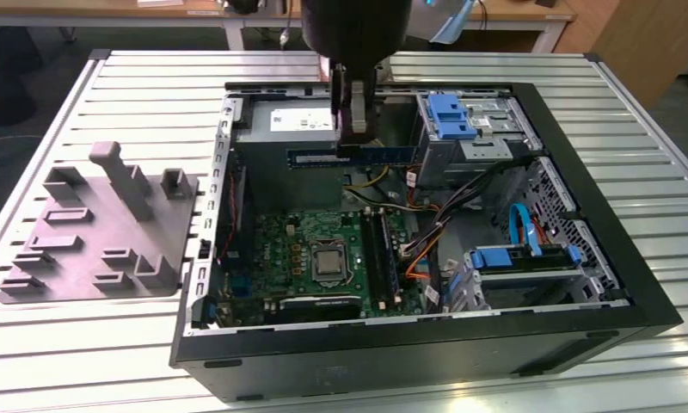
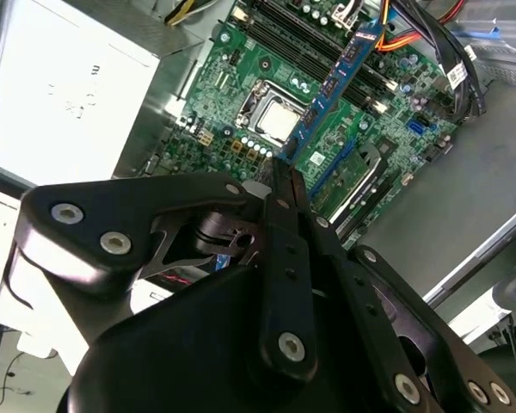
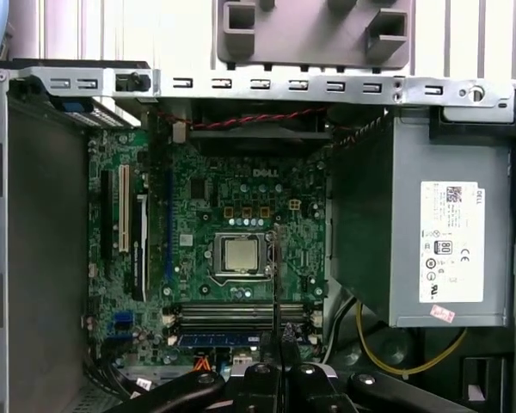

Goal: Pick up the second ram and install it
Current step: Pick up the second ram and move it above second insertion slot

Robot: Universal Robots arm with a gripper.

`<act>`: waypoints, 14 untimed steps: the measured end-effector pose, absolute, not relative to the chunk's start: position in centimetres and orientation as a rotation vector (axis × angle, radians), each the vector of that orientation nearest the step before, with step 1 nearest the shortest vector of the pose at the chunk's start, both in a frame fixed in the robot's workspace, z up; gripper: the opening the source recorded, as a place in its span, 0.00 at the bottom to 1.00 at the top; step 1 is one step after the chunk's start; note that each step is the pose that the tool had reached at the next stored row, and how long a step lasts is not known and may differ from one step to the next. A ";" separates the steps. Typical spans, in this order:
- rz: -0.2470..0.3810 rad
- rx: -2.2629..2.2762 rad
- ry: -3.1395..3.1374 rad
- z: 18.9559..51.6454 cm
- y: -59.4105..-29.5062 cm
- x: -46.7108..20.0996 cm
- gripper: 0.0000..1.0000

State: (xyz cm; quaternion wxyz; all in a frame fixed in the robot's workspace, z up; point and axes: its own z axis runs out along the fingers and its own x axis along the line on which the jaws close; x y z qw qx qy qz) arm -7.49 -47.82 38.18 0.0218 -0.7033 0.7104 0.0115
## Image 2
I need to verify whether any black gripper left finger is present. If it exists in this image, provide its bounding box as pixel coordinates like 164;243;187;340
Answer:
7;157;321;383

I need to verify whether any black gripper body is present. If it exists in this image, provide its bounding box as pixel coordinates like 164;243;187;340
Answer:
59;266;388;413

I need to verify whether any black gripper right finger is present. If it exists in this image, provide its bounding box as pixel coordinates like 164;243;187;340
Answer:
288;167;516;413

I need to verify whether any blue RAM stick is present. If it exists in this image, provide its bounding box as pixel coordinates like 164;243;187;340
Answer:
281;22;387;164

